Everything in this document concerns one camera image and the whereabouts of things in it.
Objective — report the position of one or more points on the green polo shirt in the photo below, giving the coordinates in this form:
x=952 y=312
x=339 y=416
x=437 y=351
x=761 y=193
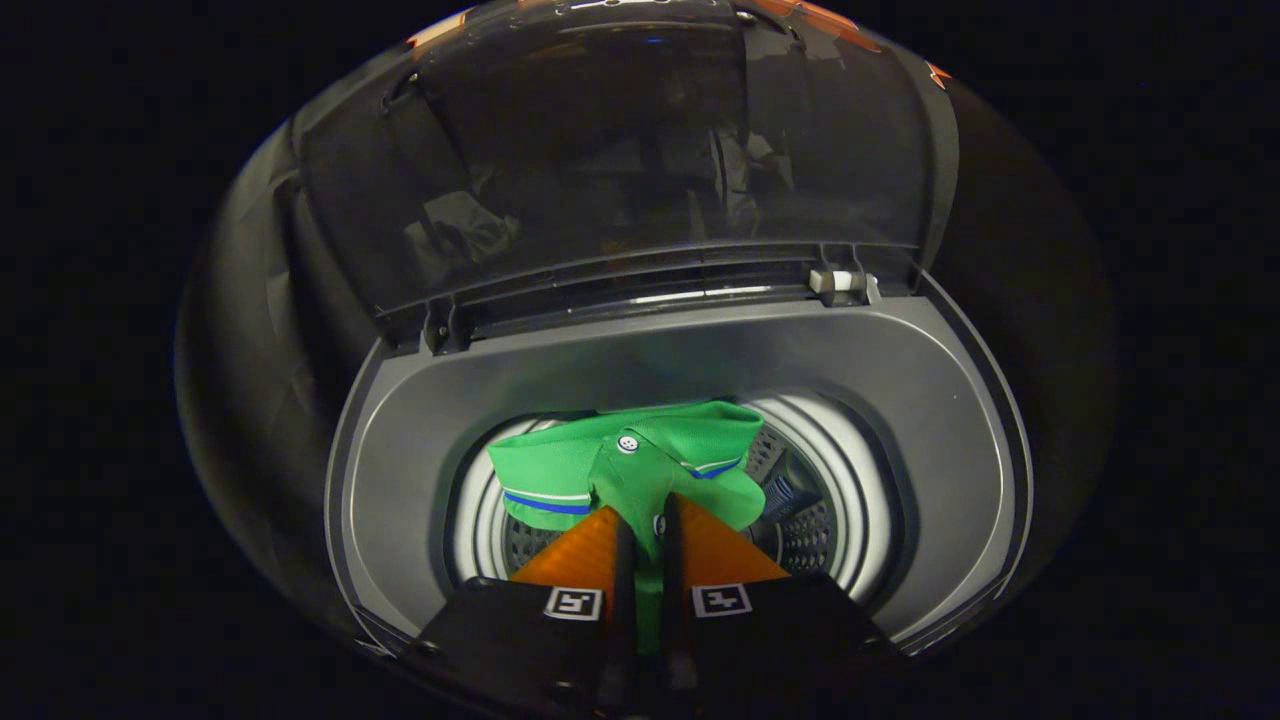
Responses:
x=620 y=470

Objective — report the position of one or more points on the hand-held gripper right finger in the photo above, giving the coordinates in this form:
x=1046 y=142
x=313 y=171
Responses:
x=673 y=570

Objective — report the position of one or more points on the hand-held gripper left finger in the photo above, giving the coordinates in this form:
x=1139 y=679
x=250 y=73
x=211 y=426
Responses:
x=622 y=570

